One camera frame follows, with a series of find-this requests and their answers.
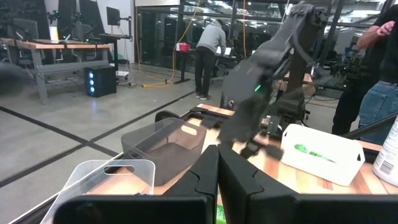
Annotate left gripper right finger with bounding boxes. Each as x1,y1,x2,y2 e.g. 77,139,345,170
218,146,298,224

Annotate black computer tower blue lights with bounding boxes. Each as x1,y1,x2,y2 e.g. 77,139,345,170
83,64,118,98

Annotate orange hanging cable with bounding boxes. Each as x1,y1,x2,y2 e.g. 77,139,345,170
141,0,203,89

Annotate white plastic bin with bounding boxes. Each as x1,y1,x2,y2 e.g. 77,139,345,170
280,123,367,187

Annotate black monitor on arm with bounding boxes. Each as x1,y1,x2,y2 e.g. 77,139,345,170
105,6,133,43

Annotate white lidded wipes canister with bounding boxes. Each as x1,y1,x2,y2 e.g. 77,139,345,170
372,115,398,187

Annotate wooden top grey workbench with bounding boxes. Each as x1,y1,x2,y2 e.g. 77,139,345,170
0,37,112,106

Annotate green travel bottle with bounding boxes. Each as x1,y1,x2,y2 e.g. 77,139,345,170
294,143,337,164

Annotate black standing desk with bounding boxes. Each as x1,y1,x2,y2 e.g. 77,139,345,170
174,46,243,85

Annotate clear plastic bin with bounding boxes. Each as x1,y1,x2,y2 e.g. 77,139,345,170
39,159,156,224

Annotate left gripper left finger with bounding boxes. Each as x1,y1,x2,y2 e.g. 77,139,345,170
164,144,220,200

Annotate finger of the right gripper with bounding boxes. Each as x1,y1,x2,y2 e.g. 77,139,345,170
264,144,284,161
239,141,261,159

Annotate person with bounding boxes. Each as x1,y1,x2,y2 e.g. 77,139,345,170
356,0,398,146
330,73,374,136
195,19,228,101

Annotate grey plastic bin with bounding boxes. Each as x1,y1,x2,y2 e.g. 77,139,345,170
120,117,208,187

